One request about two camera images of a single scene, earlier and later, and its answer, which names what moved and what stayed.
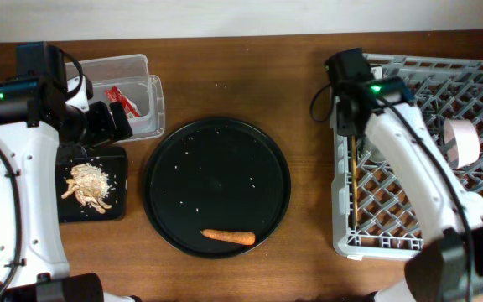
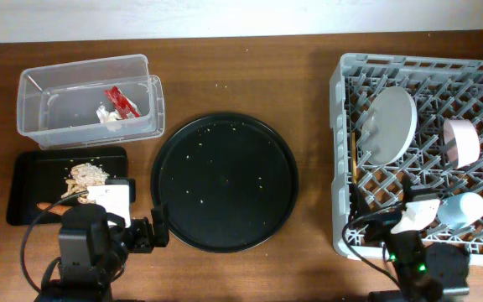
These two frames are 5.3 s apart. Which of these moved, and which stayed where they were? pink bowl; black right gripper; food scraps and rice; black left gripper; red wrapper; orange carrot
Moved: orange carrot; black right gripper; black left gripper
Stayed: pink bowl; red wrapper; food scraps and rice
